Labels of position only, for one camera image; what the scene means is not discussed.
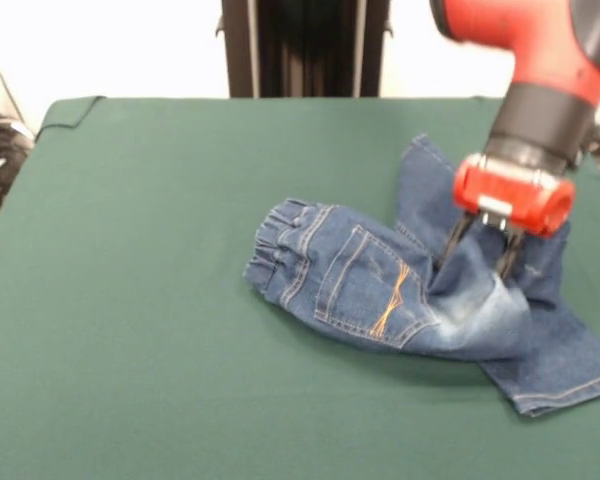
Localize dark green table cloth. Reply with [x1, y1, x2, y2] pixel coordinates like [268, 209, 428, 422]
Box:
[0, 95, 600, 480]

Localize blue denim jeans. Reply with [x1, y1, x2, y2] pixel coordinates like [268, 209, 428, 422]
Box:
[243, 132, 600, 417]

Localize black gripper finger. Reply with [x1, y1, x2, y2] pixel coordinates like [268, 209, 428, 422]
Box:
[496, 227, 526, 282]
[435, 213, 474, 276]

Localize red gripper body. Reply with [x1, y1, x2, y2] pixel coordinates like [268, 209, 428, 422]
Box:
[452, 152, 577, 239]

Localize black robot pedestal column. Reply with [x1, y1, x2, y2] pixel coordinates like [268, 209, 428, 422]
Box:
[214, 0, 395, 100]

